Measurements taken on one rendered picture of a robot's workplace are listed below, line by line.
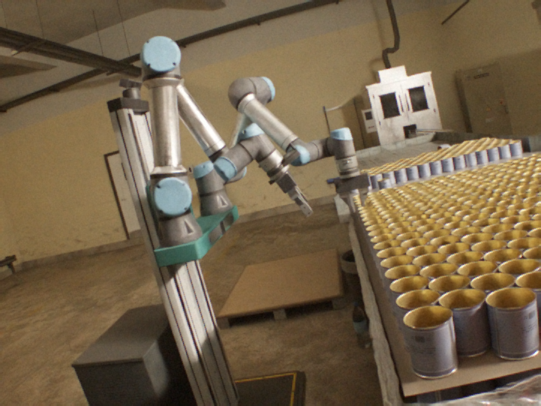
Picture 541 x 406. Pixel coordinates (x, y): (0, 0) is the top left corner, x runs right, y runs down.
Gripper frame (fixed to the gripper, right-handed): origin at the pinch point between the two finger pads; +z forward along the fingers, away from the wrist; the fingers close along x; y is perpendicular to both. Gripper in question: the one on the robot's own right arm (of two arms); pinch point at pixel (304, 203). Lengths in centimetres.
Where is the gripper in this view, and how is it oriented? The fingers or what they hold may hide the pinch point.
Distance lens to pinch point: 138.6
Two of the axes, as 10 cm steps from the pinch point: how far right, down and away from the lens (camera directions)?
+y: -7.9, 5.9, 1.3
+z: 6.1, 7.7, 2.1
